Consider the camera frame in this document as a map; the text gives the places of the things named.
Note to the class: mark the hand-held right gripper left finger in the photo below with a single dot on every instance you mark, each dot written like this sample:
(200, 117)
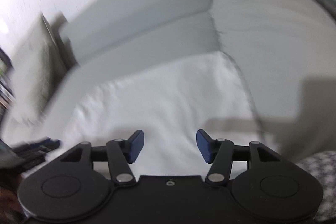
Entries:
(136, 146)

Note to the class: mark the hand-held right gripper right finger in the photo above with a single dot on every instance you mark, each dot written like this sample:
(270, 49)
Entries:
(204, 145)

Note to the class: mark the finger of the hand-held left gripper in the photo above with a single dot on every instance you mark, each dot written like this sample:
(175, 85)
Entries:
(46, 143)

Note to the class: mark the white t-shirt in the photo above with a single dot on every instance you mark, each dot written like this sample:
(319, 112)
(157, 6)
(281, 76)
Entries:
(157, 98)

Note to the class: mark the large grey piped pillow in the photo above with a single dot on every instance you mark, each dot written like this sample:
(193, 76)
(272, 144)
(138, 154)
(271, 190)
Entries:
(34, 77)

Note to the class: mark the dark bookshelf with books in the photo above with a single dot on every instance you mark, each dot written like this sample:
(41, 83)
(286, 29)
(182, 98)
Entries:
(4, 87)

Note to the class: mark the person's patterned trouser leg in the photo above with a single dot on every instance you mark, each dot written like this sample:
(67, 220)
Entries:
(320, 174)

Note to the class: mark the grey sofa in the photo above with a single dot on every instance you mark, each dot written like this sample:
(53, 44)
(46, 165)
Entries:
(157, 3)

